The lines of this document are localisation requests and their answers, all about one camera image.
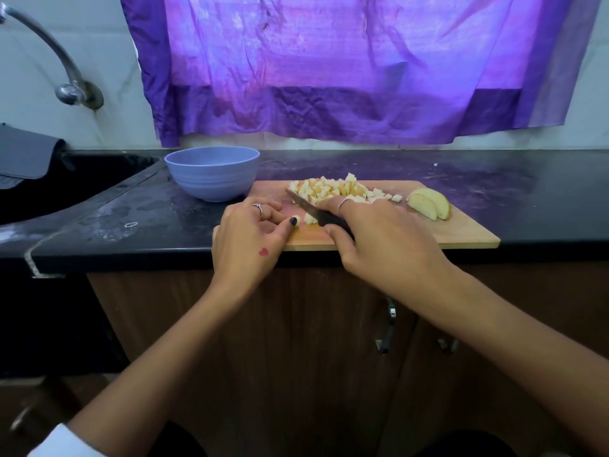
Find person's dark trousers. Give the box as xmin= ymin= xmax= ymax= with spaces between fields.
xmin=147 ymin=418 xmax=520 ymax=457

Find grey cloth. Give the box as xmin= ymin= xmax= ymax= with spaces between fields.
xmin=0 ymin=123 xmax=68 ymax=189

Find potato slice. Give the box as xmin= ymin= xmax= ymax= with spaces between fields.
xmin=407 ymin=186 xmax=453 ymax=223

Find blue bowl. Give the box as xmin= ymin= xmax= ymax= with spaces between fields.
xmin=164 ymin=145 xmax=262 ymax=204

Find person's left forearm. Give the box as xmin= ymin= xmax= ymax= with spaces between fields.
xmin=69 ymin=281 xmax=258 ymax=457

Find metal faucet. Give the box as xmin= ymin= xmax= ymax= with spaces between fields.
xmin=0 ymin=3 xmax=106 ymax=111

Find person's right hand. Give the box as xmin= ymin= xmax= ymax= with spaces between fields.
xmin=314 ymin=195 xmax=458 ymax=301

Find dark sink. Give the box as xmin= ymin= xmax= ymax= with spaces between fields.
xmin=0 ymin=152 xmax=160 ymax=227

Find black handled knife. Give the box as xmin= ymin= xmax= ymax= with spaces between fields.
xmin=288 ymin=191 xmax=355 ymax=239

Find wooden cutting board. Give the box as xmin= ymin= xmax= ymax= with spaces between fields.
xmin=214 ymin=178 xmax=502 ymax=252

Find person's left hand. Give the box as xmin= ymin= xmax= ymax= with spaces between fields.
xmin=210 ymin=195 xmax=301 ymax=301

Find person's right forearm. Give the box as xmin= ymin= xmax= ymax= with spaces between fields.
xmin=419 ymin=271 xmax=609 ymax=453

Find purple cloth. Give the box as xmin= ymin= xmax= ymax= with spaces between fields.
xmin=119 ymin=0 xmax=603 ymax=149

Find pile of diced potato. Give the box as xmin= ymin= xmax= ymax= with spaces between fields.
xmin=287 ymin=172 xmax=405 ymax=208

